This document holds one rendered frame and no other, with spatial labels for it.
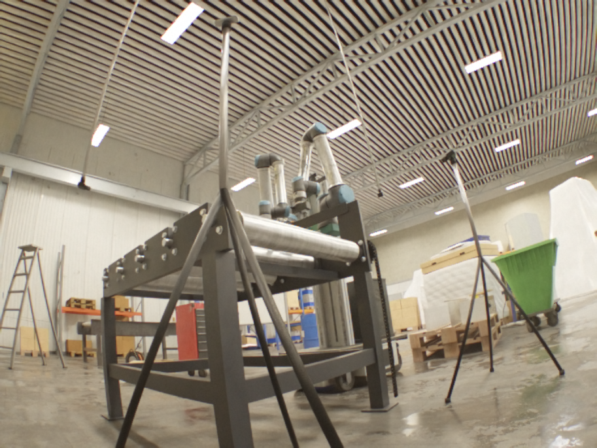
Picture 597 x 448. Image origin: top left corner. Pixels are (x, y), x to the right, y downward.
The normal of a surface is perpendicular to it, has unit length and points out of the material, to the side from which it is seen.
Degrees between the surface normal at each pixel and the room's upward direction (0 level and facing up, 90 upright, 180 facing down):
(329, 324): 90
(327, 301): 90
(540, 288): 101
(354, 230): 90
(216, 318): 90
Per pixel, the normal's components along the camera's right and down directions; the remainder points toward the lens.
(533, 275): -0.71, 0.04
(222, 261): 0.76, -0.29
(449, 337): -0.64, -0.18
